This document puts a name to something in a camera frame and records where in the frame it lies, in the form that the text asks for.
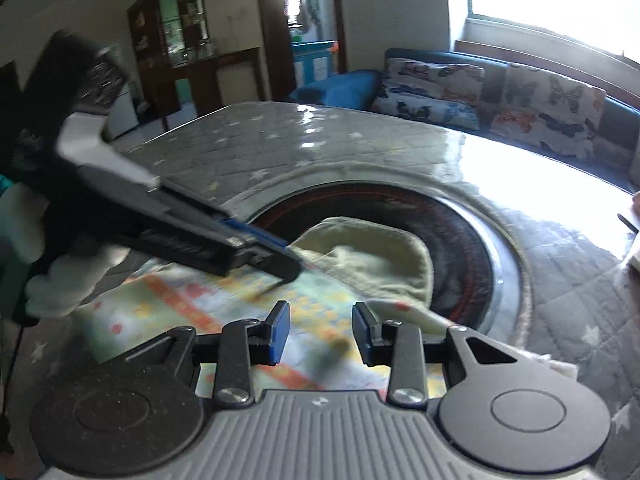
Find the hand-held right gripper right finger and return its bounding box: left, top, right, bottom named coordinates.
left=352, top=300, right=519, bottom=408

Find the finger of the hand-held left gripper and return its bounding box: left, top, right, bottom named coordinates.
left=229, top=242, right=304, bottom=283
left=159, top=185, right=292, bottom=252

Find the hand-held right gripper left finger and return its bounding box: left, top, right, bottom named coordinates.
left=124, top=299, right=292, bottom=408

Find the floral green children's shirt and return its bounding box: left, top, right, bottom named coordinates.
left=75, top=215, right=579, bottom=397

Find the person's left hand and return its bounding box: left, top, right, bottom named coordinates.
left=0, top=181, right=132, bottom=319

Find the white refrigerator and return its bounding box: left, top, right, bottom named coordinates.
left=107, top=42, right=142, bottom=142

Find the round black table stove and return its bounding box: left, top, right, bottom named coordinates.
left=247, top=182, right=532, bottom=333

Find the dark wooden display cabinet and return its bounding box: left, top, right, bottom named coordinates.
left=126, top=0, right=264, bottom=134

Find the blue sofa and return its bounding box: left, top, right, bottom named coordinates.
left=284, top=48, right=640, bottom=197

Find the blue cabinet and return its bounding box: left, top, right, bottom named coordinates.
left=291, top=40, right=347, bottom=89

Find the butterfly print sofa cushion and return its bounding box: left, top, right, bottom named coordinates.
left=371, top=56, right=487, bottom=132
left=489, top=61, right=608, bottom=159

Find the pink tissue pack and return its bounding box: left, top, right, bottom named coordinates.
left=622, top=234, right=640, bottom=274

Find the black cable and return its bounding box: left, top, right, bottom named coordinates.
left=0, top=321, right=27, bottom=413

